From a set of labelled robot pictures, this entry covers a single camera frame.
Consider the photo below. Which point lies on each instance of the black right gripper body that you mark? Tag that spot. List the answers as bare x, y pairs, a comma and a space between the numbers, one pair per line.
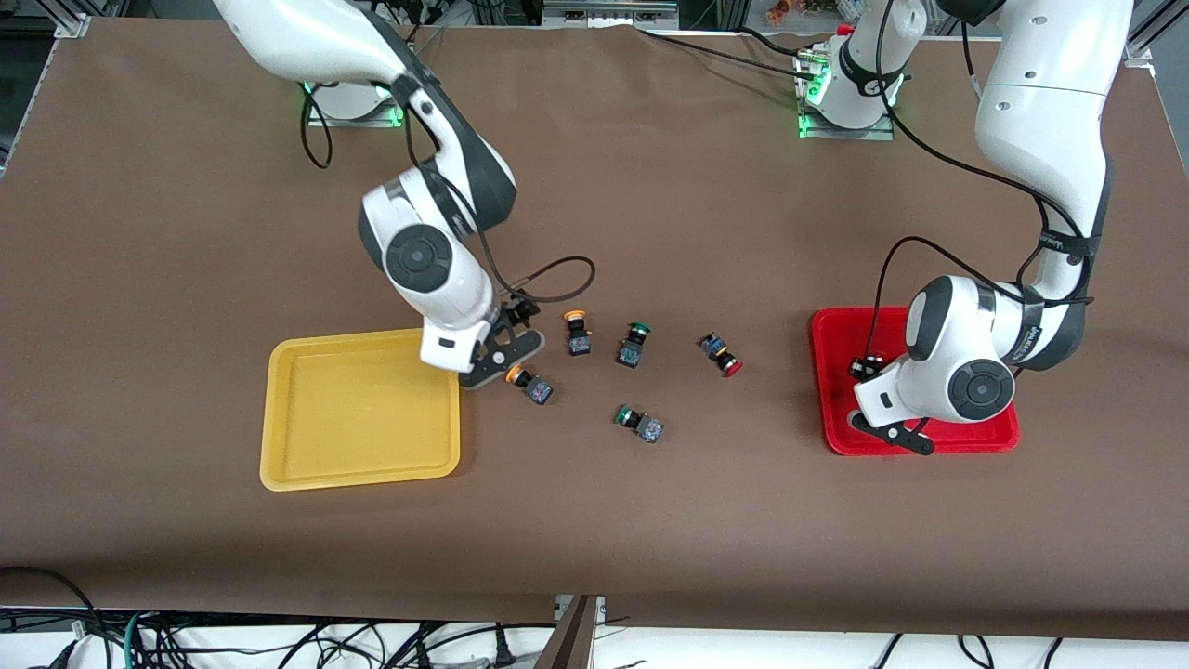
517, 313

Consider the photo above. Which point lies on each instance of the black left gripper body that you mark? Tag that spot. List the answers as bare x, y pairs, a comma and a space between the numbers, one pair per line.
865, 368

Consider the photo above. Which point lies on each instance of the yellow push button switch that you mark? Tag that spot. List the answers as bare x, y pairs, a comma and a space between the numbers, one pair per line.
537, 388
580, 342

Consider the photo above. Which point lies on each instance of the red push button switch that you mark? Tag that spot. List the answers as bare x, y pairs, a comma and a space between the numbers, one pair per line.
717, 349

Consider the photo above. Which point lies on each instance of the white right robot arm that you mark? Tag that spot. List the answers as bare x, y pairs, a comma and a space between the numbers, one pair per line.
427, 251

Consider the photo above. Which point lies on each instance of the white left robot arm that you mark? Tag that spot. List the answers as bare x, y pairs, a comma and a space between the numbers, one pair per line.
1040, 139

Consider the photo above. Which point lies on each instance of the red plastic tray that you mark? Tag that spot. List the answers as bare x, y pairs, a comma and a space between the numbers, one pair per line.
836, 362

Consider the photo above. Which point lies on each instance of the yellow plastic tray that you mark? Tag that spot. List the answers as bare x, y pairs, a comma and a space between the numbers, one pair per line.
362, 418

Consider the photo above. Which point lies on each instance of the brown table cover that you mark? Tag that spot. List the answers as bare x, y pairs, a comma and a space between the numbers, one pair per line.
594, 520

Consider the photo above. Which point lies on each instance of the aluminium profile beam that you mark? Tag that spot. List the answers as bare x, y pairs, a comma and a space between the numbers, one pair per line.
571, 641

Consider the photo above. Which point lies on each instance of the aluminium corner profile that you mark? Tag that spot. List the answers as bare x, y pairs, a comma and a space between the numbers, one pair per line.
1147, 42

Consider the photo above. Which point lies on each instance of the green push button switch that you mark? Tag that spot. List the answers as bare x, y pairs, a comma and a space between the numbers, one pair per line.
631, 351
648, 427

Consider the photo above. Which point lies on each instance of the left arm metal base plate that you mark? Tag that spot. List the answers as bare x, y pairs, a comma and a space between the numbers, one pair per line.
808, 125

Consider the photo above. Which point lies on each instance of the aluminium frame rail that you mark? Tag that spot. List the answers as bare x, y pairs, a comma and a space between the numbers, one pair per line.
608, 11

